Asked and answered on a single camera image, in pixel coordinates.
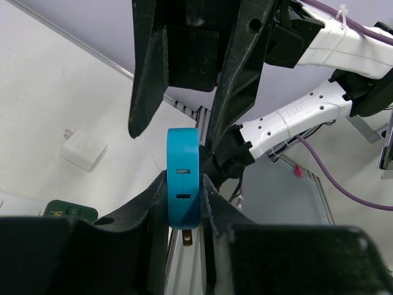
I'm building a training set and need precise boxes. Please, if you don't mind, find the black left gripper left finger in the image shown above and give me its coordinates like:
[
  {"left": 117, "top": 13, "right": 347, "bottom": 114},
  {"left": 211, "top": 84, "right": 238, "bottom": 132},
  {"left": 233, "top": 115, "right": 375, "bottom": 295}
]
[{"left": 1, "top": 172, "right": 168, "bottom": 294}]

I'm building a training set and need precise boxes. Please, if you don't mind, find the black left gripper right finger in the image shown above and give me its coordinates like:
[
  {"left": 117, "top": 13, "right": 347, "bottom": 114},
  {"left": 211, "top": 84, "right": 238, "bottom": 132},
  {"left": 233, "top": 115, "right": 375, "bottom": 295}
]
[{"left": 201, "top": 175, "right": 392, "bottom": 294}]

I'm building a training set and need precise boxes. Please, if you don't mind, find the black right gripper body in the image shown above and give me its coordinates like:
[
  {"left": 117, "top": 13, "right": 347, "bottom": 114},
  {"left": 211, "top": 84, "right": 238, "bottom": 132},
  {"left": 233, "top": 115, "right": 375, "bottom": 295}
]
[{"left": 153, "top": 1, "right": 240, "bottom": 92}]

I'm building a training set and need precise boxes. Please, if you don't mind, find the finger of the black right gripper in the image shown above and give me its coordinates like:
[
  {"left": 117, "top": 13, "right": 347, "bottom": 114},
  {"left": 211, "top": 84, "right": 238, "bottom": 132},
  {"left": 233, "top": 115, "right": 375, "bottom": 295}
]
[
  {"left": 205, "top": 1, "right": 274, "bottom": 148},
  {"left": 128, "top": 1, "right": 169, "bottom": 138}
]

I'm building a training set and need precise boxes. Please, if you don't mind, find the blue triangular plug adapter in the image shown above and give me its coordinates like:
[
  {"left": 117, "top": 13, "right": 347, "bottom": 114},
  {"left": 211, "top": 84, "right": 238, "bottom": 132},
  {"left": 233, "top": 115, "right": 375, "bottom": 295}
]
[{"left": 166, "top": 128, "right": 200, "bottom": 246}]

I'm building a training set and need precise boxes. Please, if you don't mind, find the dark green cube plug adapter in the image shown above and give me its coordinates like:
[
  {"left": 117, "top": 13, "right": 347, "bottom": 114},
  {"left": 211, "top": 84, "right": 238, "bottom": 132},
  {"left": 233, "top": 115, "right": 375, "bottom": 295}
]
[{"left": 42, "top": 200, "right": 98, "bottom": 223}]

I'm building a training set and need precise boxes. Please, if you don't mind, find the white plug adapter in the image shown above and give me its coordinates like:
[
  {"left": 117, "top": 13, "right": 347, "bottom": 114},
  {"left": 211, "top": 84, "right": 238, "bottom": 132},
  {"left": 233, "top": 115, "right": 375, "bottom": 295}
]
[{"left": 59, "top": 129, "right": 107, "bottom": 172}]

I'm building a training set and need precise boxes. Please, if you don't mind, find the aluminium front rail frame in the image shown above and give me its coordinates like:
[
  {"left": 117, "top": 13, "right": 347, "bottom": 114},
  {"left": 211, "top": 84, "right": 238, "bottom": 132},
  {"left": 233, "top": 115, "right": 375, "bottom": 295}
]
[{"left": 164, "top": 229, "right": 203, "bottom": 295}]

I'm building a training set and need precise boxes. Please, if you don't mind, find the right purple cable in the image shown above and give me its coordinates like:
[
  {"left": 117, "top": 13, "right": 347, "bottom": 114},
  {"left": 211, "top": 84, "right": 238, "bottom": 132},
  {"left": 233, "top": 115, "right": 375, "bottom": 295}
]
[{"left": 294, "top": 0, "right": 393, "bottom": 211}]

